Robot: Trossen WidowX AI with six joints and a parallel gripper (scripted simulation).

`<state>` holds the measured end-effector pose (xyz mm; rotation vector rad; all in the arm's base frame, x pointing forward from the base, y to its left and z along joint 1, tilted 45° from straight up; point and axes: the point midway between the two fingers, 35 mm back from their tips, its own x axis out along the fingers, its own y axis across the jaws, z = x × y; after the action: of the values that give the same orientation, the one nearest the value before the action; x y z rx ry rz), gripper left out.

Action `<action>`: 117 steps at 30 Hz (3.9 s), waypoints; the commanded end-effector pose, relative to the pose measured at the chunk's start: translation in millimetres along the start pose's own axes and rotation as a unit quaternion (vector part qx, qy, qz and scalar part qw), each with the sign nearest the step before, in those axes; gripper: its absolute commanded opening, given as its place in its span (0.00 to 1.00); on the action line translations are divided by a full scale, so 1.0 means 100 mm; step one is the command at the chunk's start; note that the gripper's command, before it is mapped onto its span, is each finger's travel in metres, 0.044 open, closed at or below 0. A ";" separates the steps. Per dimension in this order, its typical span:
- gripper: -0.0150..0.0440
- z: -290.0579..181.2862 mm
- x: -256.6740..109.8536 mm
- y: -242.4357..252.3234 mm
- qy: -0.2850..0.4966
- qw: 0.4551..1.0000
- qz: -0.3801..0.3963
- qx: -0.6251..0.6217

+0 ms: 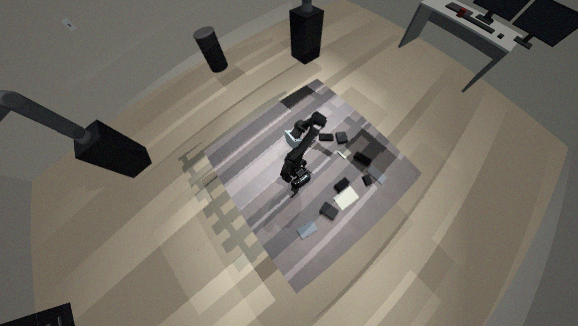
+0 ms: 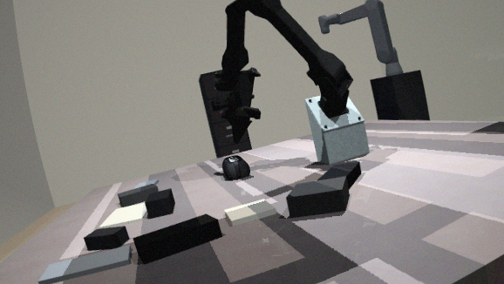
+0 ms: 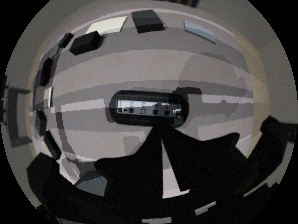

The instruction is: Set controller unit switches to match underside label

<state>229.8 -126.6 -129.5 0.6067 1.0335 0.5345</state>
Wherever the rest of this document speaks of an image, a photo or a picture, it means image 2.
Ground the white flat panel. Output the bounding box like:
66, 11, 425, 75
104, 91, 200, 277
99, 203, 147, 229

